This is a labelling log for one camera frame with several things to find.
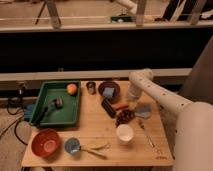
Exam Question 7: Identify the orange red pepper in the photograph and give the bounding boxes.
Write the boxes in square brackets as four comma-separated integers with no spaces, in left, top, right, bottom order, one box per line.
[112,104,128,111]

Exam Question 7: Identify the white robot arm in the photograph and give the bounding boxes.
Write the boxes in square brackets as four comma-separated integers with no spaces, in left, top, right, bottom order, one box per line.
[127,69,213,171]

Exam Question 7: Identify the dark purple bowl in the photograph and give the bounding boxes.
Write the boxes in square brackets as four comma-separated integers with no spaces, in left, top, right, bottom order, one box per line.
[98,81,120,101]

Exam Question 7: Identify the blue sponge block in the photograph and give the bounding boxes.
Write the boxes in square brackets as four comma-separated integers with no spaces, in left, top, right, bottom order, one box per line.
[103,87,114,98]

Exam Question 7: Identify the small metal cup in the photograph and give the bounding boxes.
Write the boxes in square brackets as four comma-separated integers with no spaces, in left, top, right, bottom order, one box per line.
[86,81,96,95]

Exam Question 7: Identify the orange fruit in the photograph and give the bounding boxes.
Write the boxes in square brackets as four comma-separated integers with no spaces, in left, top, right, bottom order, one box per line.
[67,83,77,95]

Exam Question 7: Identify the dark red grape bunch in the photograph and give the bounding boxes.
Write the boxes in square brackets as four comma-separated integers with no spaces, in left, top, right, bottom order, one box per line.
[116,109,135,126]

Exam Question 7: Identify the blue grey cloth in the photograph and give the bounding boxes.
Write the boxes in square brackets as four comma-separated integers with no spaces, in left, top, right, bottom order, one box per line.
[135,104,151,119]

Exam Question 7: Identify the white cup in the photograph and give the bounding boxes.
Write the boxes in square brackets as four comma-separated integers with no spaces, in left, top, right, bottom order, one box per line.
[116,124,134,144]

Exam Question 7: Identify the metal fork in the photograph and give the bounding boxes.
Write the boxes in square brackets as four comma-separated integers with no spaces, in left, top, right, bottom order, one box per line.
[138,119,155,148]

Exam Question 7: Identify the green plastic tray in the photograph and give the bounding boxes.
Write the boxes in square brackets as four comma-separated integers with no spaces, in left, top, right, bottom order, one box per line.
[29,80,81,127]

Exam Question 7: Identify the blue small bowl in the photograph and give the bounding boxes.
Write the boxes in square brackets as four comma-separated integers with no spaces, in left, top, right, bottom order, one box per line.
[64,137,80,155]

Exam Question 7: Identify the green white object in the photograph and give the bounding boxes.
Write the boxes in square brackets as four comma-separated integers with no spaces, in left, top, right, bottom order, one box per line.
[110,15,132,23]

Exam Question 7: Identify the red orange bowl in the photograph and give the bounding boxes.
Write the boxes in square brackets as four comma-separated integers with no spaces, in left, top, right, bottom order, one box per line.
[31,128,61,158]

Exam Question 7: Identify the blue box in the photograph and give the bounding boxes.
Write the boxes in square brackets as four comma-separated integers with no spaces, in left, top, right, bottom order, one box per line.
[24,104,34,121]

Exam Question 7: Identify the black handled brush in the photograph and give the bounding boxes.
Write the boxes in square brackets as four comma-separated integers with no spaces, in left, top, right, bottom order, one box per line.
[33,98,63,126]

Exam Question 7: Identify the black cables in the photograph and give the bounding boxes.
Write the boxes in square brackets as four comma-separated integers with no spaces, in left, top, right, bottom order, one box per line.
[0,96,29,147]

